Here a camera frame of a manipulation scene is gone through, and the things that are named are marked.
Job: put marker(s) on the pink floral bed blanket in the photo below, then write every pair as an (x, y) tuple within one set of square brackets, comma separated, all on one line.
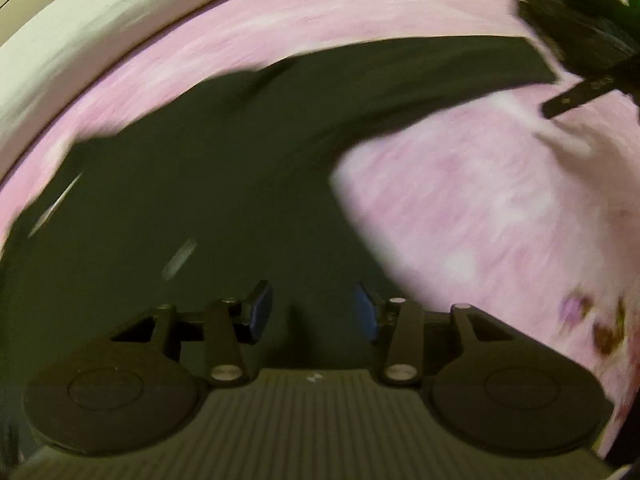
[(475, 200)]

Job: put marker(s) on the white striped duvet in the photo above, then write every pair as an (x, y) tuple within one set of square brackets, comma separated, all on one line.
[(45, 95)]

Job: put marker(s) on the black garment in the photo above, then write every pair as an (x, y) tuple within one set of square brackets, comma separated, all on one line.
[(200, 185)]

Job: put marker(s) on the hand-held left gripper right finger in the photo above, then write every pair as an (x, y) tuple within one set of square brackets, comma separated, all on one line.
[(367, 316)]

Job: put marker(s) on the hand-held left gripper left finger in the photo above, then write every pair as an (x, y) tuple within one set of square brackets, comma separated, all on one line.
[(260, 311)]

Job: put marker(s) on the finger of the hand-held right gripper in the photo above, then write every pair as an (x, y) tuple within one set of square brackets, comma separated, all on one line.
[(575, 97)]

